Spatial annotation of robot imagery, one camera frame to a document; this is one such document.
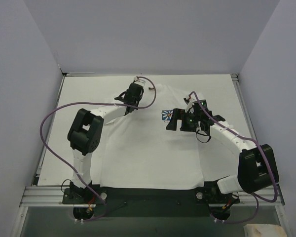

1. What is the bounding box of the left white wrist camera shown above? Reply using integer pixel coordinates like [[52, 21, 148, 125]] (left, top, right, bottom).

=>
[[133, 77, 146, 87]]

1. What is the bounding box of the white t-shirt with flower print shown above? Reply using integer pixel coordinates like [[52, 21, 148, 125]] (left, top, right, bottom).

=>
[[100, 84, 204, 190]]

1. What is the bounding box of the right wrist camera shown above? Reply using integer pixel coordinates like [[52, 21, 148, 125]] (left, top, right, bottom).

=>
[[184, 95, 208, 113]]

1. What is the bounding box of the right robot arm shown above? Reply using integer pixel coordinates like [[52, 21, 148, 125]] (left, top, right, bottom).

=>
[[166, 100, 279, 195]]

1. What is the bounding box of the beige foam block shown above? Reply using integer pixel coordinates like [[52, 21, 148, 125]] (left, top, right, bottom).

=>
[[244, 224, 287, 237]]

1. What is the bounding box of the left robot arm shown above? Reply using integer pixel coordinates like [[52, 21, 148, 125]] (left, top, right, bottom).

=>
[[68, 79, 145, 203]]

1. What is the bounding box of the aluminium front rail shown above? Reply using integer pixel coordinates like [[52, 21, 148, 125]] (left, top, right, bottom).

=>
[[19, 185, 67, 207]]

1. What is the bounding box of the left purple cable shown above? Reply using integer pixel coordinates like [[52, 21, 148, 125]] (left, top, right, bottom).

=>
[[39, 76, 157, 222]]

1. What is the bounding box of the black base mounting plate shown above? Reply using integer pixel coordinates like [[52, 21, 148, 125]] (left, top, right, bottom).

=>
[[62, 182, 240, 221]]

